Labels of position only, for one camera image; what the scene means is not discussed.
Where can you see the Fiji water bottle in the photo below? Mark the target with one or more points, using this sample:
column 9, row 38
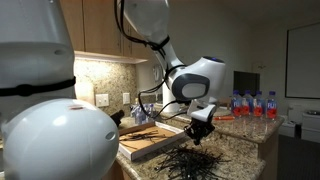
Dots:
column 247, row 106
column 271, row 108
column 236, row 106
column 258, row 106

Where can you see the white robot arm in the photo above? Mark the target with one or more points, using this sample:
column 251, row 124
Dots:
column 56, row 140

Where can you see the white wall outlet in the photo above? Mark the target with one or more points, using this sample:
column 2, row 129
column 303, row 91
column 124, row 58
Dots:
column 126, row 98

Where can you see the orange marker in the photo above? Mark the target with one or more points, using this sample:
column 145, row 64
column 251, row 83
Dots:
column 226, row 117

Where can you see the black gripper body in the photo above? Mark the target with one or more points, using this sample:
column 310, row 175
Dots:
column 200, row 128

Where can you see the black plastic object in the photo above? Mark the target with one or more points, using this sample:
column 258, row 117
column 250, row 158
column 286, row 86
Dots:
column 117, row 118

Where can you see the black monitor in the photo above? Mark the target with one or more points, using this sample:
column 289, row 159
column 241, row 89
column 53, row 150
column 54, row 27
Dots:
column 246, row 83

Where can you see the shallow cardboard box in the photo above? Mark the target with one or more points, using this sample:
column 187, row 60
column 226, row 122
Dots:
column 150, row 143

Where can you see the white wall switch plate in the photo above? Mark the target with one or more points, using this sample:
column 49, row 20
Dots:
column 102, row 100

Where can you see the white low cabinet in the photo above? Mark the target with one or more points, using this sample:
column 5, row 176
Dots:
column 310, row 130

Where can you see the clear water bottle blue cap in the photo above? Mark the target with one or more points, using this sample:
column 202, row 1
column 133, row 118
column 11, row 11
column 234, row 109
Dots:
column 149, row 113
column 137, row 115

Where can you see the white whiteboard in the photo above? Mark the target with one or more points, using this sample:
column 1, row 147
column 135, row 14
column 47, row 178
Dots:
column 305, row 60

